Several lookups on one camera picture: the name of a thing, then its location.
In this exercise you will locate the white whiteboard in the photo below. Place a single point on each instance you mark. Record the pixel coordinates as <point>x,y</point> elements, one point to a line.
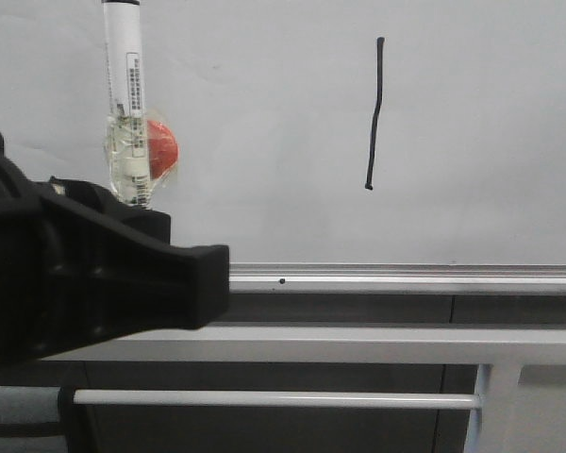
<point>334,146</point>

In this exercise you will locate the red round magnet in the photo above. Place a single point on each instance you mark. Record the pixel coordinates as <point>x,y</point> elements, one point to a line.
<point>163,149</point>

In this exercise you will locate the white horizontal rod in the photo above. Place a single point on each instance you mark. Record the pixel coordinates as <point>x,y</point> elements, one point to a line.
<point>280,399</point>

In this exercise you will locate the grey foam padded bar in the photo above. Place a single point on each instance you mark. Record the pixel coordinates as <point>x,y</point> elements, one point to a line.
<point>27,412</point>

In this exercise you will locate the white stand upright post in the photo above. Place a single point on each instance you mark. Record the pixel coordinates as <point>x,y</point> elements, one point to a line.
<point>496,386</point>

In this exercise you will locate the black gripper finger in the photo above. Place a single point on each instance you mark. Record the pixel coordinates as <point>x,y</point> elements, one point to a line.
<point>154,224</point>
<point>103,280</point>

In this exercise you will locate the white whiteboard marker pen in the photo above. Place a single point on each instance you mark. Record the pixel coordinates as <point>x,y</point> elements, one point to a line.
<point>127,137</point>

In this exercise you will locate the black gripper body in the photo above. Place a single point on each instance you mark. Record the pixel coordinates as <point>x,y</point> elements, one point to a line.
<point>21,307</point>

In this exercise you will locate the white stand crossbar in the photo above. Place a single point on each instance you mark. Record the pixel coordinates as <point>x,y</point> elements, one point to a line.
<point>335,345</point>

